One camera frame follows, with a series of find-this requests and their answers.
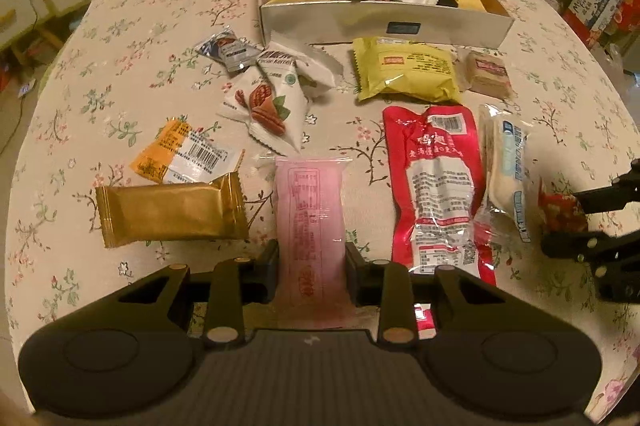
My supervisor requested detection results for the small silver snack packet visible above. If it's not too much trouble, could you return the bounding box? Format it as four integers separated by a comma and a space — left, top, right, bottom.
195, 30, 258, 74

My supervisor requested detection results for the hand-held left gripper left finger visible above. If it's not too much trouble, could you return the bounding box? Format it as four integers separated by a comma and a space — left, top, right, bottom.
75, 238, 281, 345

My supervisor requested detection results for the clear white pastry packet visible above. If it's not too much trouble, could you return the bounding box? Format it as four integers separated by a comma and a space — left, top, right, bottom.
472, 103, 538, 247

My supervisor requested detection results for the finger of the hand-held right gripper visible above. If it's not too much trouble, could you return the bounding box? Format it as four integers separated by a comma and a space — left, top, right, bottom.
572, 160, 640, 215
541, 226, 640, 303

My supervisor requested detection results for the small tan square packet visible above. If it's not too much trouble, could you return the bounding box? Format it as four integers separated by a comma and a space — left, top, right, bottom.
466, 50, 513, 99

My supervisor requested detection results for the gold foil snack packet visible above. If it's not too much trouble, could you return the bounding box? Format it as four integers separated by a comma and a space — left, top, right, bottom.
95, 172, 249, 249

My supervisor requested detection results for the small white drawer wooden handle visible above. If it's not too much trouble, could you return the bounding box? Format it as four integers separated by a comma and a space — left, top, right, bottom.
0, 0, 38, 49

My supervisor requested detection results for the red chicken wing snack packet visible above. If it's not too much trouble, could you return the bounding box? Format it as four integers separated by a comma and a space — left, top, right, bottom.
382, 104, 498, 287

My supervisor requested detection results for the orange snack packet white label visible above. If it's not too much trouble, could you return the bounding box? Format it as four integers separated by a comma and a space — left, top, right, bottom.
129, 118, 244, 185

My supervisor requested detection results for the white brown striped snack packet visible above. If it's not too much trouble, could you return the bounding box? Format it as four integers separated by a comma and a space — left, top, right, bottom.
257, 40, 343, 99

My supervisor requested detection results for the pink snack packet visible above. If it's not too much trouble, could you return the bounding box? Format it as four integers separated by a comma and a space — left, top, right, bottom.
252, 155, 358, 332

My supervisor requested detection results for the small red candy packet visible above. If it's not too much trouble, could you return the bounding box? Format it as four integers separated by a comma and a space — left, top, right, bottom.
537, 178, 588, 234
411, 303, 437, 341

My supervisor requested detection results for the yellow green snack packet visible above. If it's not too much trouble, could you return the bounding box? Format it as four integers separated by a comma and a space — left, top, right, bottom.
351, 36, 463, 104

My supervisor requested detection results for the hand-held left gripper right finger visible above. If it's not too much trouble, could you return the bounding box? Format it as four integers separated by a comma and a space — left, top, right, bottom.
345, 241, 543, 351

